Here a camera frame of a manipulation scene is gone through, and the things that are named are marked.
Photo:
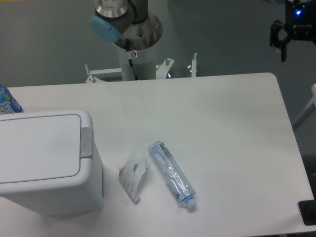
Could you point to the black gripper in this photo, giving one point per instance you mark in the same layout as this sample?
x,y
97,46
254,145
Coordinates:
x,y
302,22

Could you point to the silver robot arm blue cap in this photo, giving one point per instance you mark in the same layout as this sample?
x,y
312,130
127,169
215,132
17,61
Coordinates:
x,y
129,25

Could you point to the white trash can lid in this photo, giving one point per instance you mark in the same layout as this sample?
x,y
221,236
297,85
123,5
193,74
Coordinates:
x,y
39,148

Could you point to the white plastic trash can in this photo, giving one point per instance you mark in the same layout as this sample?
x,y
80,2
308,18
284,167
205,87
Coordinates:
x,y
82,192

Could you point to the empty clear plastic bottle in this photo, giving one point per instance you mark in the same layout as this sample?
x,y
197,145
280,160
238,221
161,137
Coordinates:
x,y
173,174

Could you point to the black device at table edge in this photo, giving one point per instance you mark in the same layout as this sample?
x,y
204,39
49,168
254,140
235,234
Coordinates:
x,y
308,211

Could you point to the crumpled clear plastic wrapper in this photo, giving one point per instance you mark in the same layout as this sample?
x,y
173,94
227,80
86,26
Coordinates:
x,y
130,175

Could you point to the grey lid push button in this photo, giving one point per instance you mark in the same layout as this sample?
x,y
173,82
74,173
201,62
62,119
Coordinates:
x,y
86,142

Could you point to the blue labelled water bottle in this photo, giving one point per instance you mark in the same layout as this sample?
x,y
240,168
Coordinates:
x,y
8,104

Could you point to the white frame at right edge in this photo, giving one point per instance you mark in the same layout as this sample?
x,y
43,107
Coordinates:
x,y
306,111

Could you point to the white clamp bracket with bolts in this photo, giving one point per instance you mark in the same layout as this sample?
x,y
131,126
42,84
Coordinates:
x,y
162,71

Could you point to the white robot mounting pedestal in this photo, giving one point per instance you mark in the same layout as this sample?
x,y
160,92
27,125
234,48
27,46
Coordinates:
x,y
143,60

